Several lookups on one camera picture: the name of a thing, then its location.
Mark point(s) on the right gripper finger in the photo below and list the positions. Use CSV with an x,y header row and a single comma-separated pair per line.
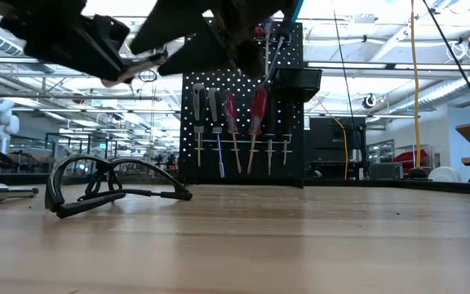
x,y
206,53
178,20

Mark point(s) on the black metal pegboard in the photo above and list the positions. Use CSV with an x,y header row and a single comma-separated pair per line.
x,y
239,122

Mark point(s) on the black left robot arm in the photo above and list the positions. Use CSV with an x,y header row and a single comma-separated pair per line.
x,y
14,12

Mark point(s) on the black plastic pegboard bin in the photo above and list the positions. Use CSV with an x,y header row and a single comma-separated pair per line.
x,y
298,83

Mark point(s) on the black cabinet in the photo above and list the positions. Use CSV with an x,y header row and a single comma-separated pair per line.
x,y
329,143

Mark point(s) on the black safety glasses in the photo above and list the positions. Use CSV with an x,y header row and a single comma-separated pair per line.
x,y
55,200

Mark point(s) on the red storage bin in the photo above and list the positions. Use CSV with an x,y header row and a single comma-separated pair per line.
x,y
410,159

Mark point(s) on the white round container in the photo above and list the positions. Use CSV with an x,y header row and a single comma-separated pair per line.
x,y
445,175

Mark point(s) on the black aluminium table frame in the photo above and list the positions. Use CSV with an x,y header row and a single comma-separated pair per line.
x,y
463,187

